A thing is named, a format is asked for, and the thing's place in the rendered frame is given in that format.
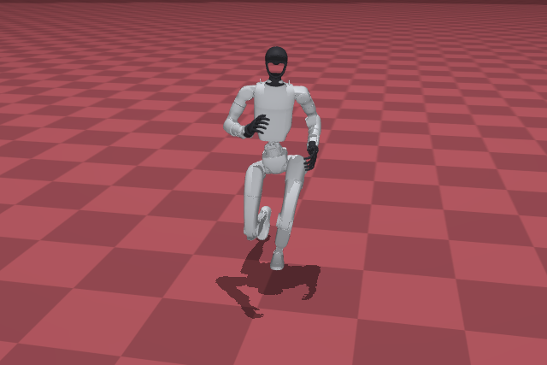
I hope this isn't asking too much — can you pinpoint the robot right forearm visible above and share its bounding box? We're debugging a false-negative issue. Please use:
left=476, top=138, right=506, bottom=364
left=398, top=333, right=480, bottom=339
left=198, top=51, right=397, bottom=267
left=223, top=119, right=253, bottom=139

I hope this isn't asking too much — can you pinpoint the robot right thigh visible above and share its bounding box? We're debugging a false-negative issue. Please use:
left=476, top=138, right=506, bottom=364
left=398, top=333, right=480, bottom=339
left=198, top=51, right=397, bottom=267
left=244, top=160, right=266, bottom=238

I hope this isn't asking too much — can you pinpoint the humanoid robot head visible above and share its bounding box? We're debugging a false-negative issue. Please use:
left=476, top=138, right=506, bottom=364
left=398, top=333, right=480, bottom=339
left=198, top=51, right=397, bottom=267
left=265, top=46, right=288, bottom=86

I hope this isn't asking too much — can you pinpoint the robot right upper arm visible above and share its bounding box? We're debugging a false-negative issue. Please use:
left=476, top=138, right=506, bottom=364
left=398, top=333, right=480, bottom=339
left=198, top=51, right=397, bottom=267
left=223, top=85, right=256, bottom=129

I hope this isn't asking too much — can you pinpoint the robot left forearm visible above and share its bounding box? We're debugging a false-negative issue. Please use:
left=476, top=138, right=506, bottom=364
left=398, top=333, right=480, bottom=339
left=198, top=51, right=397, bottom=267
left=307, top=115, right=321, bottom=149

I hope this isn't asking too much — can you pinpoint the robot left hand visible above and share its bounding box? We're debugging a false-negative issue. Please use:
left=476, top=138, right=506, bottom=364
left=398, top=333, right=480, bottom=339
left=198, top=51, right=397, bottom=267
left=303, top=141, right=319, bottom=171

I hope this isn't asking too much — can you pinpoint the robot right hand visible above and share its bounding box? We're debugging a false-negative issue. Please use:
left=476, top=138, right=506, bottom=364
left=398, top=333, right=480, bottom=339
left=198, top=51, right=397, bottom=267
left=244, top=115, right=270, bottom=138

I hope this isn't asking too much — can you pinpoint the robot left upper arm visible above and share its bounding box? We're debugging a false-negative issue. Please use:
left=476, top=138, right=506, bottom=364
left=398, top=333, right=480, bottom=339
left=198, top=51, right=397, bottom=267
left=293, top=86, right=318, bottom=127

